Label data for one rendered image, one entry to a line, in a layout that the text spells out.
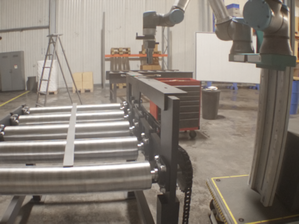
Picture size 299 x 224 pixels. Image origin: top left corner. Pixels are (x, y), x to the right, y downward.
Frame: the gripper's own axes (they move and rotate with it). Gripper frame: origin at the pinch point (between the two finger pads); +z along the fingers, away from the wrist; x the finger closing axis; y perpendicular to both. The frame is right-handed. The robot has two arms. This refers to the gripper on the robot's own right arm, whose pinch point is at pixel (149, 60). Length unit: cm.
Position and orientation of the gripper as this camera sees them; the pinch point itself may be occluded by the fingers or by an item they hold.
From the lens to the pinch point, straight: 160.7
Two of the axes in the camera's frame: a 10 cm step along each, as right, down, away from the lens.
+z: 0.0, 9.7, 2.2
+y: 9.8, -0.5, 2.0
